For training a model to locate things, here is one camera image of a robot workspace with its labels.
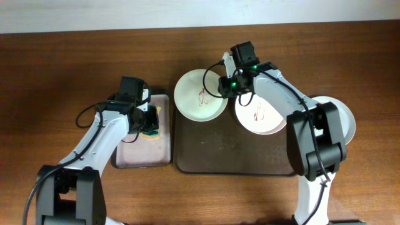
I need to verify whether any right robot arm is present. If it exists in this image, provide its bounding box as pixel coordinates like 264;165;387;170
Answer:
217;41;347;224

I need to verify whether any small black tray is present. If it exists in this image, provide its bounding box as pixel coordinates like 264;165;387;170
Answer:
109;88;172;169

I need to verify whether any pink plate with red stain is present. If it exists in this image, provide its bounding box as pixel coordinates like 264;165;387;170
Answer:
234;93;286;135

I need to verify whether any white plate with red stain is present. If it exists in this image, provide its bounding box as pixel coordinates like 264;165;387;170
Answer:
174;69;228;122

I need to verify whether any green and yellow sponge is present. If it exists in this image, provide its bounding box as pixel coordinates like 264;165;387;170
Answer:
139;106;161;140

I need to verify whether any large brown serving tray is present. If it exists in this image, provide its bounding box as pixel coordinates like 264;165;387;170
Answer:
174;100;294;177

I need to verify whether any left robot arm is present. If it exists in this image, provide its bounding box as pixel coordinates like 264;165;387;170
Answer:
22;76;158;224

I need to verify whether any pale green plate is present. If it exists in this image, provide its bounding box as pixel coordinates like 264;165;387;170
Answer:
312;96;356;144

